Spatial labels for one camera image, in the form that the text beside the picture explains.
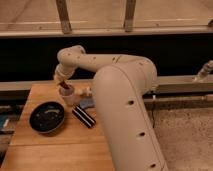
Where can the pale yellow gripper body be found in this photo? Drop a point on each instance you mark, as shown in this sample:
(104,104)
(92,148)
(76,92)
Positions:
(61,76)

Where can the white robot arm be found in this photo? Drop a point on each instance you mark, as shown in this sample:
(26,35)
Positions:
(118,87)

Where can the white ceramic cup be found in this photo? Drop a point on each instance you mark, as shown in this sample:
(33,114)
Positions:
(69,96)

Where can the white toy train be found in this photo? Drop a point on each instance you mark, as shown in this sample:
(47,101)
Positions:
(85,92)

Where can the blue sponge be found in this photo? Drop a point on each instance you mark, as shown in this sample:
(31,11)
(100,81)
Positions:
(86,103)

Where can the black white striped block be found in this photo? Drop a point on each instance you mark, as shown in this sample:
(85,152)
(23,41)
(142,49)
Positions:
(83,116)

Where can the dark blue bowl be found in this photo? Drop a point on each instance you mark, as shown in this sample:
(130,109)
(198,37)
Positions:
(47,117)

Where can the metal rail beam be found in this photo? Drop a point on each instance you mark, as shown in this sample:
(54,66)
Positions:
(108,32)

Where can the left metal frame post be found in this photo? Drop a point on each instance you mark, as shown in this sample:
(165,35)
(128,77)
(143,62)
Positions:
(63,16)

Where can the metal frame post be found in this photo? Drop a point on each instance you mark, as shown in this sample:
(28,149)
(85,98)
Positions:
(129,15)
(63,16)

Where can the right metal frame post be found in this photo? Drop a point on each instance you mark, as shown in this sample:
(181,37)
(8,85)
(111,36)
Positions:
(129,15)

